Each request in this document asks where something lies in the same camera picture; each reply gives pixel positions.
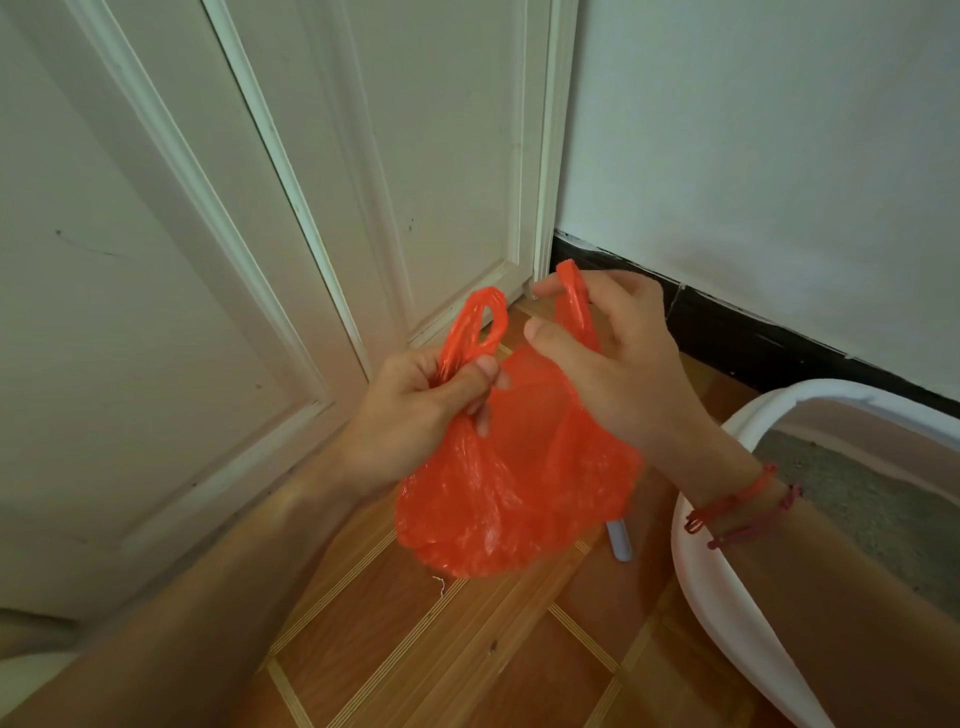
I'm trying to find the person's right hand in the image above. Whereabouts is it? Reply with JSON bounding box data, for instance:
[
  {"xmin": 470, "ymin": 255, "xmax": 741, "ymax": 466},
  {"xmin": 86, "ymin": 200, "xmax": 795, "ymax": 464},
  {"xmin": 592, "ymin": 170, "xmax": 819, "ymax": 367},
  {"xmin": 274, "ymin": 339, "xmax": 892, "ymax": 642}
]
[{"xmin": 522, "ymin": 269, "xmax": 721, "ymax": 481}]

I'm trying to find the person's left hand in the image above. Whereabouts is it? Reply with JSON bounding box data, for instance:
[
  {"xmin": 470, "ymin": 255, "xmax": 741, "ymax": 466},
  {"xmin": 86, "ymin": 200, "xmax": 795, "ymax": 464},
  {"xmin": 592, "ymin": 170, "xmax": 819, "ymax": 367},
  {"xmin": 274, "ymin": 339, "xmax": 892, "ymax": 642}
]
[{"xmin": 337, "ymin": 346, "xmax": 511, "ymax": 500}]

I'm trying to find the orange plastic bag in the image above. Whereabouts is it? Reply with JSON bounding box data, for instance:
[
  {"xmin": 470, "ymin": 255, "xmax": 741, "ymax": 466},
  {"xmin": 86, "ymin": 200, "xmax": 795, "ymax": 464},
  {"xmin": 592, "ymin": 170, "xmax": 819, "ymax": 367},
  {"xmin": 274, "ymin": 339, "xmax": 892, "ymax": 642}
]
[{"xmin": 395, "ymin": 258, "xmax": 645, "ymax": 580}]

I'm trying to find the white pink cat litter box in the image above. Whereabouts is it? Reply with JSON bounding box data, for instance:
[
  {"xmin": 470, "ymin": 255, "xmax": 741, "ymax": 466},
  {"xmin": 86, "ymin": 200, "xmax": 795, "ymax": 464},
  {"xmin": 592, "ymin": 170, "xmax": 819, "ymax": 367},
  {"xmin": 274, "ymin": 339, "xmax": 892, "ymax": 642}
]
[{"xmin": 671, "ymin": 378, "xmax": 960, "ymax": 728}]

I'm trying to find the grey cat litter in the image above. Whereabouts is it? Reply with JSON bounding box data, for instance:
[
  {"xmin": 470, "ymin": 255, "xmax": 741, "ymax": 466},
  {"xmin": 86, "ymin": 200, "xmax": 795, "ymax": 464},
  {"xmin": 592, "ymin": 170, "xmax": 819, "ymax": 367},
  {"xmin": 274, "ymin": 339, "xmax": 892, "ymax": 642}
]
[{"xmin": 753, "ymin": 428, "xmax": 960, "ymax": 624}]

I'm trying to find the person's left forearm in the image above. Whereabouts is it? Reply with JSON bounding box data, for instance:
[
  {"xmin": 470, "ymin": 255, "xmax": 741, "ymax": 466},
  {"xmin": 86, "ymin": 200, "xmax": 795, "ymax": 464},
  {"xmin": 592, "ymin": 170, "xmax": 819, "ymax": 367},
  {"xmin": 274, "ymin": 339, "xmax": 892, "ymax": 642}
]
[{"xmin": 0, "ymin": 464, "xmax": 376, "ymax": 728}]

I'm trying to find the person's right forearm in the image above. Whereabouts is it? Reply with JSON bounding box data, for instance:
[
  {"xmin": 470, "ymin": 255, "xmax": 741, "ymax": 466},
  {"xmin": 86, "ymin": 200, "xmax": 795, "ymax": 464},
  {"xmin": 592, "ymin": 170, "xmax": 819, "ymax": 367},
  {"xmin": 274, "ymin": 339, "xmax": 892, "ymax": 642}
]
[{"xmin": 674, "ymin": 449, "xmax": 960, "ymax": 728}]

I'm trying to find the white panel cabinet door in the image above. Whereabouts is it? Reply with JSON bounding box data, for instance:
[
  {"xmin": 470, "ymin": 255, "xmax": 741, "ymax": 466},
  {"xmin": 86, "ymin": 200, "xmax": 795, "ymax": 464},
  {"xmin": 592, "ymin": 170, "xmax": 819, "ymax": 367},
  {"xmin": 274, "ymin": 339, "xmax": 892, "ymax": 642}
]
[
  {"xmin": 0, "ymin": 0, "xmax": 369, "ymax": 620},
  {"xmin": 209, "ymin": 0, "xmax": 556, "ymax": 376}
]

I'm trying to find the white wooden cabinet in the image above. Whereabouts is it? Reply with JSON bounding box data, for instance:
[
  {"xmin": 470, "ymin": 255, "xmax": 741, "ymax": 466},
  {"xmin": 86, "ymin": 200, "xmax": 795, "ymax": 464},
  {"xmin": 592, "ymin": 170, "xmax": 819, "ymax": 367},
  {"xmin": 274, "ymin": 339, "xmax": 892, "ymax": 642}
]
[{"xmin": 0, "ymin": 0, "xmax": 580, "ymax": 624}]

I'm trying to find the red string bracelet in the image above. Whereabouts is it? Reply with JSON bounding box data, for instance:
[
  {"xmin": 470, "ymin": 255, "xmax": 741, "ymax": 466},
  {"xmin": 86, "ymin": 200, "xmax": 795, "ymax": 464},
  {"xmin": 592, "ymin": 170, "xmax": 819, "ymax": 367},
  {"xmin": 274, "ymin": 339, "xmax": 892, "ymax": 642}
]
[{"xmin": 683, "ymin": 462, "xmax": 802, "ymax": 553}]

